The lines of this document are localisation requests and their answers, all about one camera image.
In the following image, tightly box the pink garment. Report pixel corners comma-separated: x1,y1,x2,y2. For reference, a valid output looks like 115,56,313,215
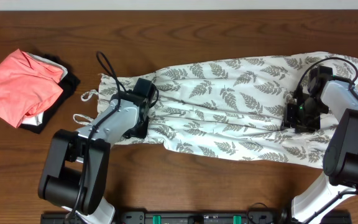
0,49,68,128

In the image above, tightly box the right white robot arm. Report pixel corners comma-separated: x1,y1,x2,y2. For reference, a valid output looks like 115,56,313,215
278,65,358,223

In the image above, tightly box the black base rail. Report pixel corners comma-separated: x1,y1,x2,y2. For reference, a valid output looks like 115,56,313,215
40,207,353,224

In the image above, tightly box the white fern print dress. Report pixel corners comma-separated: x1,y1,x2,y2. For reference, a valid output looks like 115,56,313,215
73,51,358,170

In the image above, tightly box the black garment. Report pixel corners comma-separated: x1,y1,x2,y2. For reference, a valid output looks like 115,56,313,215
19,53,81,134

